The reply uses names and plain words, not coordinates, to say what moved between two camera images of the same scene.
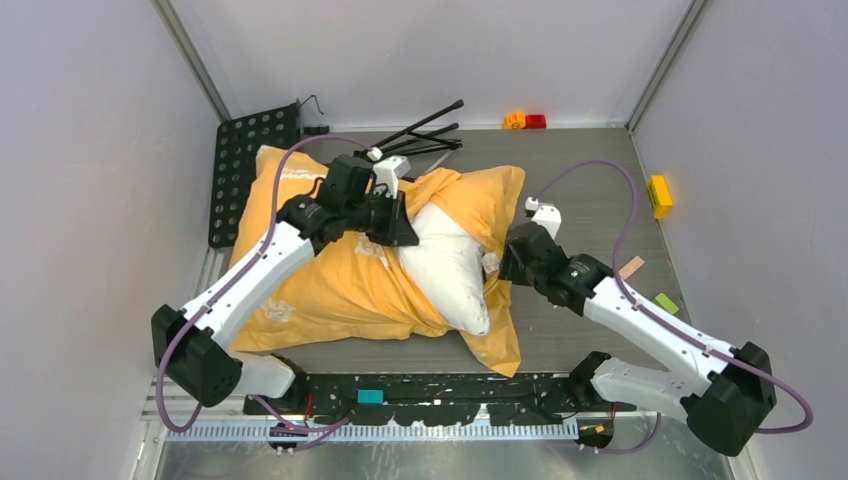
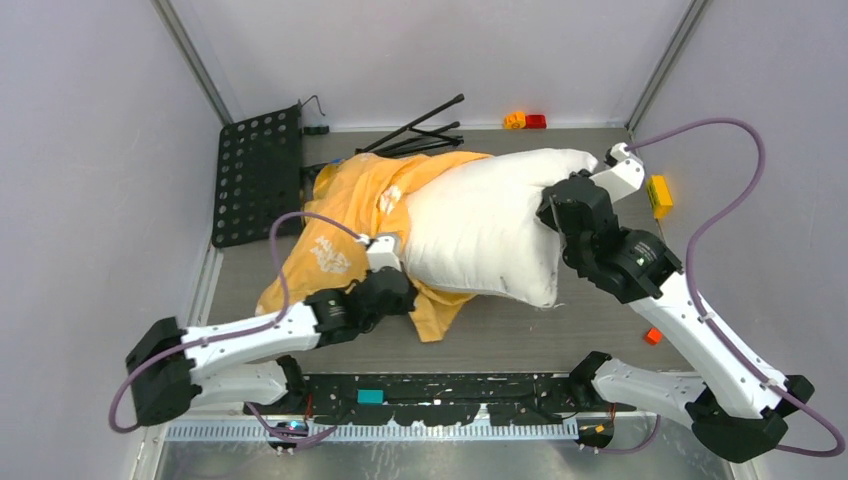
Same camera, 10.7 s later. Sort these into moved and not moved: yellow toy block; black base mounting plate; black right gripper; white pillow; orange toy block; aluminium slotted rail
Moved: black right gripper; white pillow
Not moved: aluminium slotted rail; black base mounting plate; orange toy block; yellow toy block
